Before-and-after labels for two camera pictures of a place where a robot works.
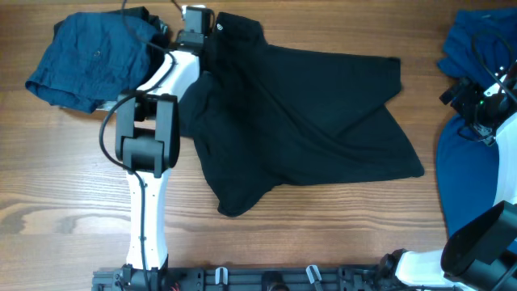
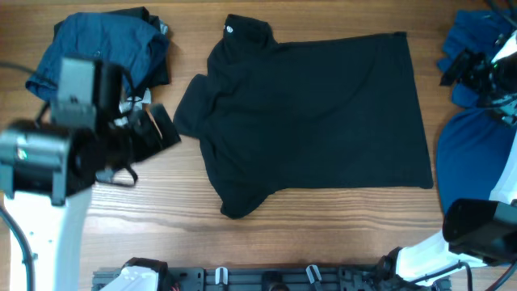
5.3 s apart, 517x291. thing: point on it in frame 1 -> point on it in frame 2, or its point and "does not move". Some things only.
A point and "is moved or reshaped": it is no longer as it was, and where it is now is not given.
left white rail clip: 224,275 does not move
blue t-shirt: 481,45 does not move
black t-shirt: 266,116 is moved or reshaped
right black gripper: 462,103 -> 469,77
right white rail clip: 309,275 does not move
